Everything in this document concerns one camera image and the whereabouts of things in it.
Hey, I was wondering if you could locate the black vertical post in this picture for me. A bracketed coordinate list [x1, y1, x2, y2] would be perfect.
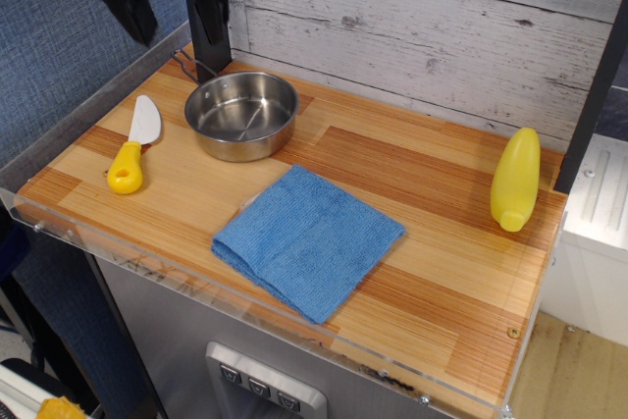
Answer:
[552, 0, 628, 193]

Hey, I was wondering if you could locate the silver button control panel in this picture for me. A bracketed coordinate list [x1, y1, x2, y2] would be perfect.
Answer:
[205, 341, 328, 418]

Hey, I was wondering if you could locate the yellow plastic bottle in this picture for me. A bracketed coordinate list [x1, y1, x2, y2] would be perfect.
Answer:
[490, 128, 541, 233]

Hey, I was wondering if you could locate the clear acrylic table guard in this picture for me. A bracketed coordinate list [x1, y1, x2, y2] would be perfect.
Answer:
[1, 60, 566, 418]

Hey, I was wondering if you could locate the blue folded cloth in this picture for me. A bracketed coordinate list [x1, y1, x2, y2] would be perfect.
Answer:
[212, 165, 405, 324]

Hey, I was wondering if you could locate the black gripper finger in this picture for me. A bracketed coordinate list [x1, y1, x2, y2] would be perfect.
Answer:
[102, 0, 158, 47]
[193, 0, 230, 46]

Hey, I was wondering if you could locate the yellow object bottom left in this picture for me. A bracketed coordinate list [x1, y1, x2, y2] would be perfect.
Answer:
[35, 396, 87, 419]

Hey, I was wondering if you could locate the white appliance with vents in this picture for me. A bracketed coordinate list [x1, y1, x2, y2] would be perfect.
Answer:
[540, 134, 627, 345]

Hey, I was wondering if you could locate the stainless steel cabinet front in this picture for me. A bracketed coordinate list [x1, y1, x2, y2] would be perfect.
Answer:
[87, 249, 472, 419]

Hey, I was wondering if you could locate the yellow handled toy knife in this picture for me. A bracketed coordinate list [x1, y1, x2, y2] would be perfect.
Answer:
[107, 95, 162, 194]

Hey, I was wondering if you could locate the stainless steel pot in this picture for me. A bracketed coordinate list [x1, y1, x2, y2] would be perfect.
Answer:
[171, 49, 300, 163]

